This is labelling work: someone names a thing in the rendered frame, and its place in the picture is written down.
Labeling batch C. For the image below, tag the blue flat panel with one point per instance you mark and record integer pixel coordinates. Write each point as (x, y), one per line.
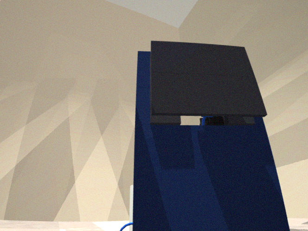
(202, 177)

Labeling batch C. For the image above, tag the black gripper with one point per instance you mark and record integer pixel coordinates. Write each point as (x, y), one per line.
(211, 121)

